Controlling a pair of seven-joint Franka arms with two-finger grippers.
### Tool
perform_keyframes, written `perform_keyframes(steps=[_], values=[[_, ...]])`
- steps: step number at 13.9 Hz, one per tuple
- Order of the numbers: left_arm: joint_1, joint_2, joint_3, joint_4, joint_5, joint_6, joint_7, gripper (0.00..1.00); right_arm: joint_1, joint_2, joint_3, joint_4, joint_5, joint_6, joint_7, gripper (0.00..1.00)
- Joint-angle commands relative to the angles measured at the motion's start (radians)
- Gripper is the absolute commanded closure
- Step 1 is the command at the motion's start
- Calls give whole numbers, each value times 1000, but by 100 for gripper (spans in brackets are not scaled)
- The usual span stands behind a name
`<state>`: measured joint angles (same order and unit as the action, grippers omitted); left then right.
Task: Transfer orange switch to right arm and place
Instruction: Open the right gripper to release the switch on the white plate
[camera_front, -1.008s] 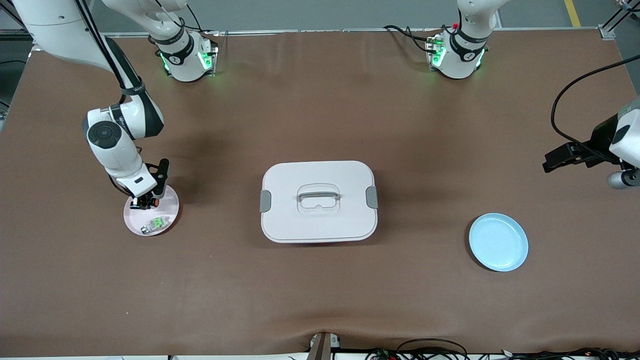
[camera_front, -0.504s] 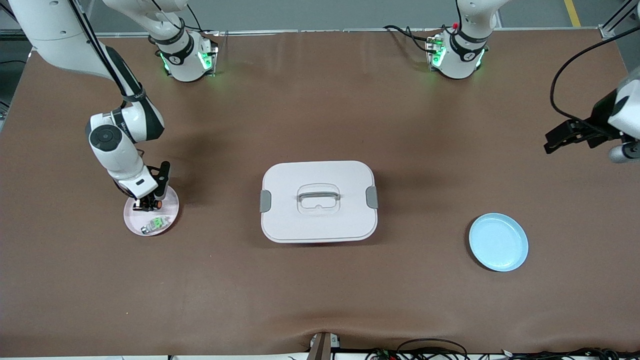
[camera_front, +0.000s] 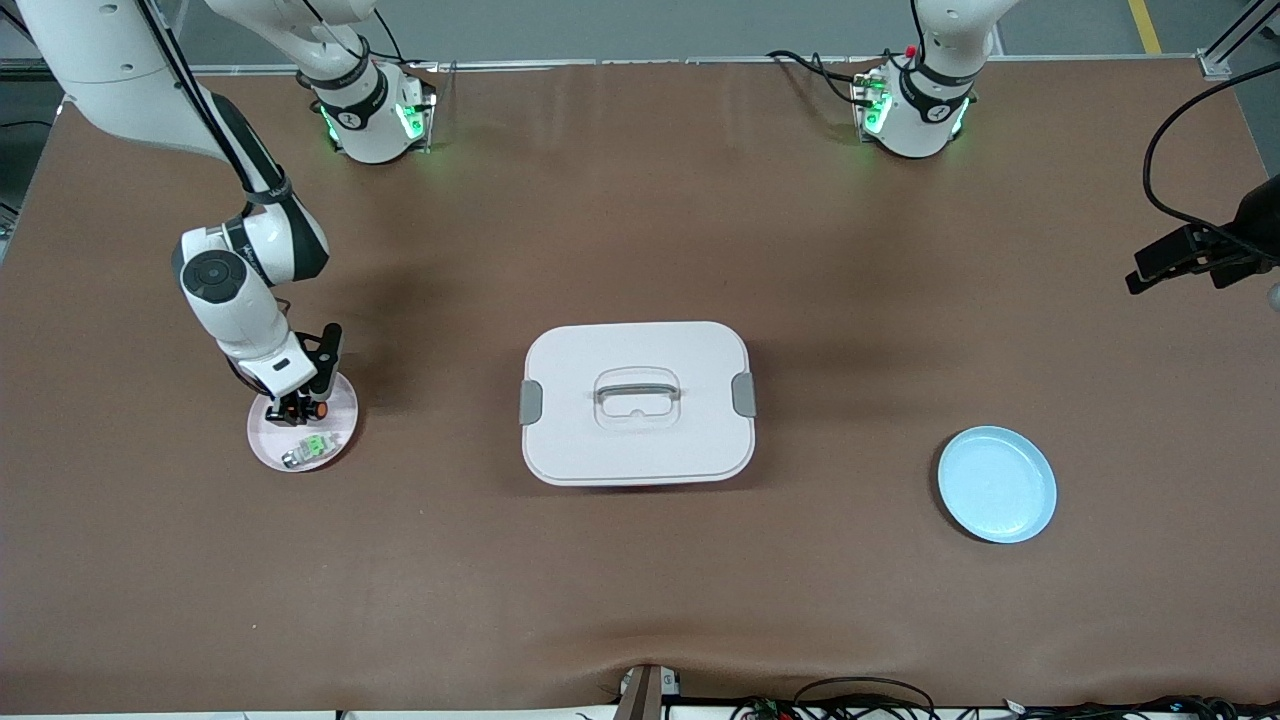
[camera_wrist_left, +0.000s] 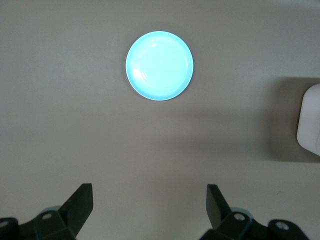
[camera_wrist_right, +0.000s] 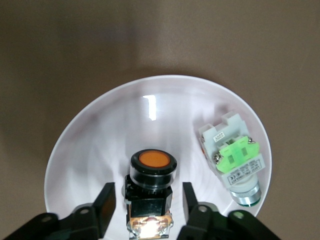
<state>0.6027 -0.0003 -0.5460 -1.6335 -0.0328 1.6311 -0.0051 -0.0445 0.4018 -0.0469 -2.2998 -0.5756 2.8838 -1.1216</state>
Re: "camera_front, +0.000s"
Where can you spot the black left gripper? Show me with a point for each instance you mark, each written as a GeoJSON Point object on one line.
{"type": "Point", "coordinates": [1256, 222]}

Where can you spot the orange push button switch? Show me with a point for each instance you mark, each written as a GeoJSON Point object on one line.
{"type": "Point", "coordinates": [322, 409]}

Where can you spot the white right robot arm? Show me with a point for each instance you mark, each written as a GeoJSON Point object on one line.
{"type": "Point", "coordinates": [120, 60]}

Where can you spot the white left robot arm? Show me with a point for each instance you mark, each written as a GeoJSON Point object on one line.
{"type": "Point", "coordinates": [925, 110]}

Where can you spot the pink round plate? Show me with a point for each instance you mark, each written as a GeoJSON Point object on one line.
{"type": "Point", "coordinates": [262, 445]}

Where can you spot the grey box latch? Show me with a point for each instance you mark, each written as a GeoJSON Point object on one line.
{"type": "Point", "coordinates": [530, 402]}
{"type": "Point", "coordinates": [744, 394]}

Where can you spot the blue round plate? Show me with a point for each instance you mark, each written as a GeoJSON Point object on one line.
{"type": "Point", "coordinates": [1000, 490]}

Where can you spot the white lidded storage box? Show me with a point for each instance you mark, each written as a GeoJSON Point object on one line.
{"type": "Point", "coordinates": [640, 445]}

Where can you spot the green push button switch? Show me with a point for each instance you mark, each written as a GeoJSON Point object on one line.
{"type": "Point", "coordinates": [315, 447]}

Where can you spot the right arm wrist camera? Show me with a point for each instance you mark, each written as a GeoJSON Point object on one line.
{"type": "Point", "coordinates": [325, 355]}

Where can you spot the aluminium frame profile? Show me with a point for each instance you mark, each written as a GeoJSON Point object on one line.
{"type": "Point", "coordinates": [1215, 62]}

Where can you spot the metal table edge rail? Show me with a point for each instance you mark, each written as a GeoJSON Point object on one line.
{"type": "Point", "coordinates": [560, 65]}

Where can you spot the metal bracket at table edge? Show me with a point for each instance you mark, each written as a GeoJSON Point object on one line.
{"type": "Point", "coordinates": [645, 695]}

